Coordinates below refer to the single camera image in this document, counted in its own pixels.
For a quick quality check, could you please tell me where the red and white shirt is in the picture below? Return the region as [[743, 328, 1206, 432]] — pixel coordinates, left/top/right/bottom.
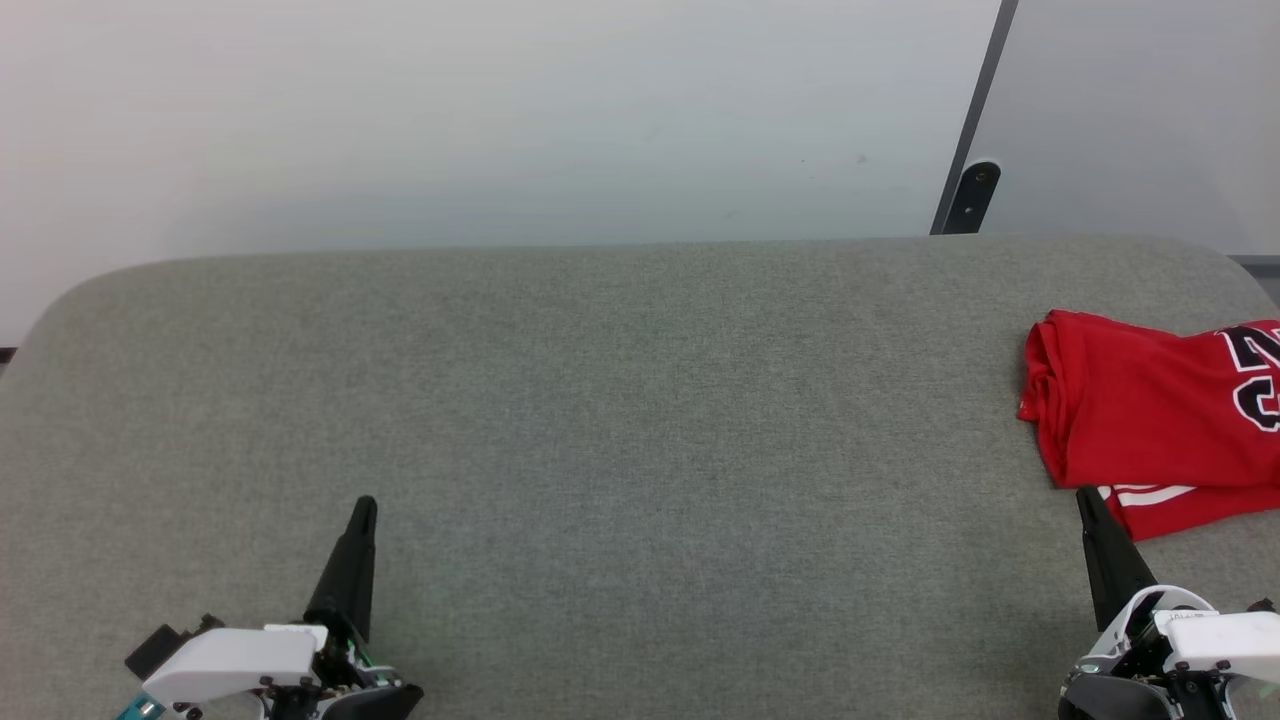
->
[[1017, 310, 1280, 542]]

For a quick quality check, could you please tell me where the dark wall baseboard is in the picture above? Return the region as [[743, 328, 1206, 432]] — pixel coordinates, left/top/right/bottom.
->
[[1230, 256, 1280, 304]]

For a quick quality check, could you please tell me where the black wall bracket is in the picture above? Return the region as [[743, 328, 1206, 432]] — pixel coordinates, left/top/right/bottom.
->
[[944, 160, 1003, 236]]

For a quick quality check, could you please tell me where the dark grey partition strip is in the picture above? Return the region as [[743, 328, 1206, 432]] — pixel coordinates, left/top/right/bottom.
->
[[929, 0, 1021, 236]]

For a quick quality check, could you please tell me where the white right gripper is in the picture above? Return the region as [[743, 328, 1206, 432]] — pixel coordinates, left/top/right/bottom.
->
[[1058, 487, 1280, 720]]

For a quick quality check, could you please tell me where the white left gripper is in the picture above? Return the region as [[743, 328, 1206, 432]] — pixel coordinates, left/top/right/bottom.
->
[[140, 496, 426, 720]]

